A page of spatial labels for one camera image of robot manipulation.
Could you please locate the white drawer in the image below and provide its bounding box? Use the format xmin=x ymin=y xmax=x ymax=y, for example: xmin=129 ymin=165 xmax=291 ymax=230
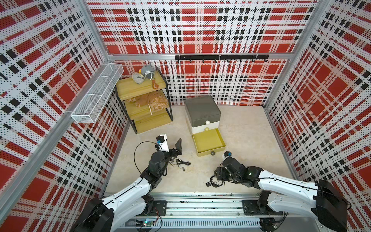
xmin=190 ymin=121 xmax=220 ymax=134

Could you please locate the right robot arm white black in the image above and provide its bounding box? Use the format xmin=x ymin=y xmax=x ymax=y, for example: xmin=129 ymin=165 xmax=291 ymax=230
xmin=213 ymin=156 xmax=348 ymax=232

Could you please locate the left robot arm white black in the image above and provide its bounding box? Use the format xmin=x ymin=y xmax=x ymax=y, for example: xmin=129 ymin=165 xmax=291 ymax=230
xmin=70 ymin=134 xmax=182 ymax=232

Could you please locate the three-drawer storage cabinet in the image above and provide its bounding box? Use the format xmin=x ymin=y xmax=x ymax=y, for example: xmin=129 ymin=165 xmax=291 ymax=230
xmin=185 ymin=95 xmax=221 ymax=134

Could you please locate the wooden three-tier shelf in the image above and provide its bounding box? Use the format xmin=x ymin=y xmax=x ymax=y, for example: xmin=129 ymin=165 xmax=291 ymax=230
xmin=115 ymin=65 xmax=174 ymax=134

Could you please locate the tan plush toy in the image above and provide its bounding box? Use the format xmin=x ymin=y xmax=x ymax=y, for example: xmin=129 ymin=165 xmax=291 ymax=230
xmin=126 ymin=91 xmax=169 ymax=113

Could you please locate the orange small toy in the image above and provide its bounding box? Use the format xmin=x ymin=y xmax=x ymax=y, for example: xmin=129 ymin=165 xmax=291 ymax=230
xmin=152 ymin=79 xmax=159 ymax=90

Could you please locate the green circuit board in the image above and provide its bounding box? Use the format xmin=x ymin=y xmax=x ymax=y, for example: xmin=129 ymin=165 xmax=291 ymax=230
xmin=135 ymin=219 xmax=154 ymax=228

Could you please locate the white grey cap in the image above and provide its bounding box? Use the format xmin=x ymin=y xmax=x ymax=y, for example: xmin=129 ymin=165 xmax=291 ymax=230
xmin=131 ymin=72 xmax=146 ymax=85

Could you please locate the grey plush toy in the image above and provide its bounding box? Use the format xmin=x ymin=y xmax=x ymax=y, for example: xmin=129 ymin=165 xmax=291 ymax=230
xmin=141 ymin=65 xmax=156 ymax=80

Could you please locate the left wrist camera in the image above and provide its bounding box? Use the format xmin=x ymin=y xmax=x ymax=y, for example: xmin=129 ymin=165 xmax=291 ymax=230
xmin=156 ymin=134 xmax=170 ymax=152

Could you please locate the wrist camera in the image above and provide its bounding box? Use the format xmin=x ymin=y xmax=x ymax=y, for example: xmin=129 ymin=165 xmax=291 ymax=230
xmin=156 ymin=134 xmax=170 ymax=152
xmin=224 ymin=151 xmax=232 ymax=159

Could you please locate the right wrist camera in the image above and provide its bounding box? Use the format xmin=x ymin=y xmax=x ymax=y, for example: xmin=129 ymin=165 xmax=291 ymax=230
xmin=224 ymin=151 xmax=232 ymax=159

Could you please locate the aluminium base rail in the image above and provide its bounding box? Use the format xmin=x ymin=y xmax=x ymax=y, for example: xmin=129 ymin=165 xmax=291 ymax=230
xmin=83 ymin=192 xmax=319 ymax=230

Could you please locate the white wire mesh basket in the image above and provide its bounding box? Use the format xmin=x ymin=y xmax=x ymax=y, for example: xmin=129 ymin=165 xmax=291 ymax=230
xmin=71 ymin=63 xmax=123 ymax=123

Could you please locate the black wall hook rail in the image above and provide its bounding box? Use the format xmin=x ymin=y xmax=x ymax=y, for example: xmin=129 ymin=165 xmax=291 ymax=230
xmin=174 ymin=54 xmax=270 ymax=61

